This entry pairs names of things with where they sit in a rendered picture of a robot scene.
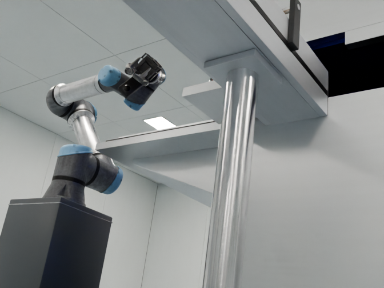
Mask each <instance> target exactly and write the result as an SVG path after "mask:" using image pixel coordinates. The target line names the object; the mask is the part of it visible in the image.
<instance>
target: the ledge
mask: <svg viewBox="0 0 384 288"><path fill-rule="evenodd" d="M224 96H225V90H224V89H223V88H222V87H221V86H220V85H219V84H217V83H216V82H215V81H210V82H205V83H201V84H198V85H194V86H189V87H184V88H183V93H182V97H183V98H184V99H186V100H187V101H189V102H190V103H191V104H192V105H194V106H195V107H196V108H198V109H199V110H200V111H201V112H203V113H204V114H206V115H207V116H208V117H210V118H211V119H212V120H214V121H215V122H216V123H217V124H221V122H222V112H223V102H224Z"/></svg>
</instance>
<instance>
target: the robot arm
mask: <svg viewBox="0 0 384 288"><path fill-rule="evenodd" d="M145 55H147V56H145ZM144 56H145V57H144ZM141 58H142V59H143V60H141V61H140V63H138V62H139V60H140V59H141ZM127 67H129V68H132V69H134V71H135V73H134V74H133V76H132V77H131V78H130V77H128V76H127V75H125V74H124V73H122V72H121V71H119V70H118V69H117V68H115V67H112V66H111V65H106V66H104V67H103V68H101V69H100V71H99V73H98V75H95V76H92V77H88V78H85V79H82V80H79V81H76V82H72V83H69V84H65V83H60V84H58V85H55V86H53V87H52V88H51V89H50V90H49V91H48V93H47V96H46V103H47V106H48V108H49V110H50V111H51V112H52V113H53V114H55V115H57V116H59V117H61V118H63V119H65V120H66V121H67V124H68V126H69V128H70V129H71V130H72V131H74V132H75V136H76V138H77V141H78V145H76V144H69V145H64V146H62V147H61V148H60V151H59V154H58V156H57V162H56V165H55V169H54V174H53V178H52V181H51V184H50V186H49V188H48V189H47V190H46V192H45V194H44V196H43V197H42V198H51V197H63V198H66V199H68V200H70V201H73V202H75V203H78V204H80V205H83V206H86V204H85V187H88V188H90V189H93V190H95V191H98V192H100V193H104V194H112V193H113V192H115V191H116V190H117V188H119V186H120V184H121V182H122V179H123V171H122V169H121V168H120V167H119V166H116V165H115V164H113V161H112V159H111V158H110V157H108V156H106V155H104V154H102V153H100V152H98V151H96V150H95V147H96V144H97V143H100V140H99V137H98V134H97V132H96V129H95V127H94V123H95V122H96V119H97V118H96V116H97V110H96V108H95V106H94V105H92V104H91V103H90V102H88V101H86V100H84V99H86V98H90V97H94V96H97V95H101V94H104V93H109V92H112V91H114V92H116V93H118V94H119V95H121V96H123V97H124V99H123V101H124V103H125V104H126V105H127V106H128V107H130V108H131V109H133V110H135V111H138V110H140V109H141V107H142V106H143V105H144V104H145V103H146V101H147V100H148V99H149V98H150V96H151V95H152V93H153V92H154V91H155V90H156V89H157V87H158V86H159V85H161V84H163V83H164V81H165V80H166V72H165V70H164V69H163V68H162V66H161V65H160V64H159V63H158V62H157V60H156V59H154V58H153V57H151V56H150V55H149V54H147V53H144V55H143V56H141V57H138V58H137V59H136V60H135V61H134V62H133V63H128V64H127V65H126V68H127Z"/></svg>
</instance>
